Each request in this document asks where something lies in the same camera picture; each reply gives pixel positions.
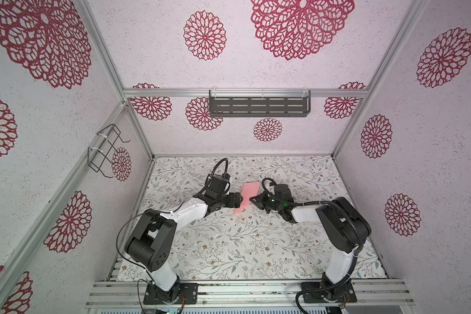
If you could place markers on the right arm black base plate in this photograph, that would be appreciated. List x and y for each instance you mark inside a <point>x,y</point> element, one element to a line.
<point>341,294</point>

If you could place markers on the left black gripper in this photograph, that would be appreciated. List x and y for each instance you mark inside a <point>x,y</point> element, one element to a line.
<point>235,200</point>

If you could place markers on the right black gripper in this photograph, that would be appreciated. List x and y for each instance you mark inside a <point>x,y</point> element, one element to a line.
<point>261,199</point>

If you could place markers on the pink square paper sheet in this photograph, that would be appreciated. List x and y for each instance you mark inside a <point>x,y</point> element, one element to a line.
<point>249,190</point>

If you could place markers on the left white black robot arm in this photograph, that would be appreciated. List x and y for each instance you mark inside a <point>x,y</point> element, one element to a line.
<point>151,240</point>

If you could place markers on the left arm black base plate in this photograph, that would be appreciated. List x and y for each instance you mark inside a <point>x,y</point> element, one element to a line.
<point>180,293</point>

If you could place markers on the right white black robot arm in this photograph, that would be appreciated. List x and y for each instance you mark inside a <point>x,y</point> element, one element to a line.
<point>346,228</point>

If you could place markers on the black wire wall rack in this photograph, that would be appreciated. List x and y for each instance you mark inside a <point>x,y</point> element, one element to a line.
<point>99,155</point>

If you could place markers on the dark grey slotted wall shelf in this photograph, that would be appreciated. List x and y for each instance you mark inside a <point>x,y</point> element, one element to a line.
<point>259,107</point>

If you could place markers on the aluminium front rail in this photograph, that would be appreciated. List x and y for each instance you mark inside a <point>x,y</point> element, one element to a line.
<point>246,293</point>

